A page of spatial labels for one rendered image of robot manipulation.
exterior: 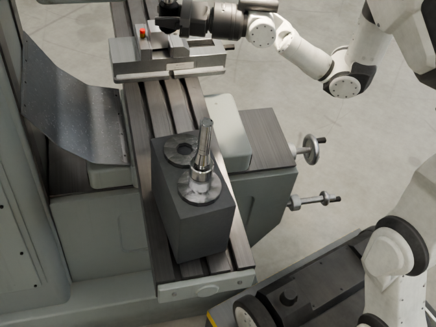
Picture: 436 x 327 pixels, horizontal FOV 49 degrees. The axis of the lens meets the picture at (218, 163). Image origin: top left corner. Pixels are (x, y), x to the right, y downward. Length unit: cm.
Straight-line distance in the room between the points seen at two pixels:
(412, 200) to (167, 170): 51
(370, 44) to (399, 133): 179
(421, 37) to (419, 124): 225
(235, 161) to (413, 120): 181
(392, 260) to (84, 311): 116
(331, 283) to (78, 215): 81
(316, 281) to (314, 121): 146
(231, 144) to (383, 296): 60
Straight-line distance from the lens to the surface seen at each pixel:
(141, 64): 145
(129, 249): 177
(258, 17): 119
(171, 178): 98
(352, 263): 160
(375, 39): 120
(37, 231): 150
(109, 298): 187
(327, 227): 238
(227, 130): 150
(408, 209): 109
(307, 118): 283
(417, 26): 85
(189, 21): 117
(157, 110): 138
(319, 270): 155
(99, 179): 141
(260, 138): 162
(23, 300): 186
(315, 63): 126
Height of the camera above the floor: 191
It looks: 50 degrees down
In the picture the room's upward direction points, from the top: 9 degrees clockwise
